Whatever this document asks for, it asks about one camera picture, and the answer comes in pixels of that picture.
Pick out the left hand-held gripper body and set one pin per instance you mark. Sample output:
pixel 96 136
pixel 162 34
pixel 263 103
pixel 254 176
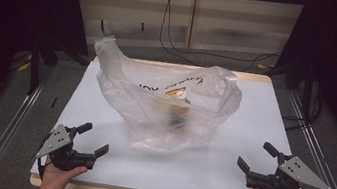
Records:
pixel 60 140

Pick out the clear plastic bag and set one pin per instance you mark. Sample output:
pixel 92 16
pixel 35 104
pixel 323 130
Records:
pixel 128 102

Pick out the person's left hand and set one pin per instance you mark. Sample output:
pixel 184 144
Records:
pixel 57 179

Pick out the yellow orange packet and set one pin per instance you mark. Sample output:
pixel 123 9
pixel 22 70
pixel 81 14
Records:
pixel 180 105

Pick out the yellow floor tape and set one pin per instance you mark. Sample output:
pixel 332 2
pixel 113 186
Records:
pixel 24 67

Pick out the black metal stand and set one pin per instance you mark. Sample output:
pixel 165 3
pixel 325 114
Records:
pixel 35 64
pixel 307 91

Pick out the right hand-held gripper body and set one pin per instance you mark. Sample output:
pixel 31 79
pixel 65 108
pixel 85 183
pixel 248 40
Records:
pixel 296 172

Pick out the small black stick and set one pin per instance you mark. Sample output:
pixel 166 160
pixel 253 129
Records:
pixel 54 102

